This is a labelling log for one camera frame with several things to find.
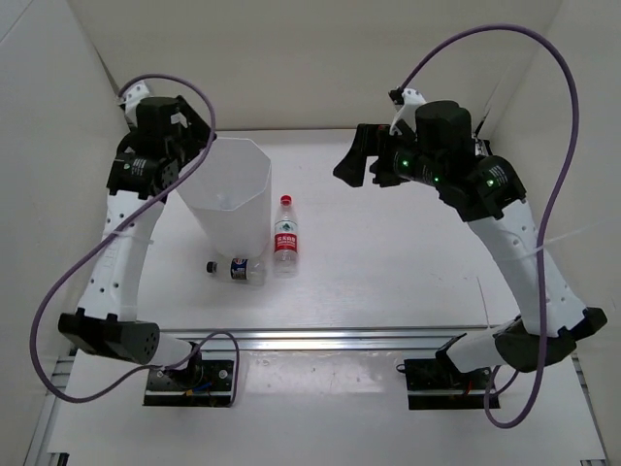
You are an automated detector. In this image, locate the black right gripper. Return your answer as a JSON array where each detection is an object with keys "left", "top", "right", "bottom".
[{"left": 332, "top": 125, "right": 444, "bottom": 188}]

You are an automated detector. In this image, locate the red label plastic bottle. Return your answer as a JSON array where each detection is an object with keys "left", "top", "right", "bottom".
[{"left": 273, "top": 195, "right": 299, "bottom": 277}]

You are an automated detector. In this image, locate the black cap plastic bottle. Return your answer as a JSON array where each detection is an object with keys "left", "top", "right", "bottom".
[{"left": 206, "top": 258, "right": 266, "bottom": 286}]

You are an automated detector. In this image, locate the clear crushed plastic bottle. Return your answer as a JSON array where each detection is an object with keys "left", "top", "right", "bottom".
[{"left": 216, "top": 193, "right": 238, "bottom": 211}]

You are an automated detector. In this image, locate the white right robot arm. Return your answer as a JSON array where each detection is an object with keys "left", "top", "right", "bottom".
[{"left": 333, "top": 101, "right": 607, "bottom": 388}]

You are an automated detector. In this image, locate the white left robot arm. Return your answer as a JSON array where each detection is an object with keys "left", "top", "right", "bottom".
[{"left": 58, "top": 96, "right": 211, "bottom": 388}]

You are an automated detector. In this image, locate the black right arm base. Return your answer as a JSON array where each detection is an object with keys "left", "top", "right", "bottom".
[{"left": 395, "top": 359, "right": 491, "bottom": 411}]

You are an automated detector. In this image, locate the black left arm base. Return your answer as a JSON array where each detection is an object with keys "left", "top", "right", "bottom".
[{"left": 143, "top": 359, "right": 237, "bottom": 408}]

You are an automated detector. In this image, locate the white octagonal bin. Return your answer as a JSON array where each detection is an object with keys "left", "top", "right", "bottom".
[{"left": 177, "top": 137, "right": 272, "bottom": 258}]

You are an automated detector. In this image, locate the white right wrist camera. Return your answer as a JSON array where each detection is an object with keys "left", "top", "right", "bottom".
[{"left": 389, "top": 88, "right": 427, "bottom": 136}]

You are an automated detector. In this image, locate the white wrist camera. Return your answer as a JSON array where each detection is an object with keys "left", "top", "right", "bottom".
[
  {"left": 389, "top": 88, "right": 427, "bottom": 136},
  {"left": 117, "top": 80, "right": 151, "bottom": 119}
]

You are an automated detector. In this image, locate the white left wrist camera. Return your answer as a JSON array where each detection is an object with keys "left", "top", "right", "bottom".
[{"left": 117, "top": 80, "right": 151, "bottom": 119}]

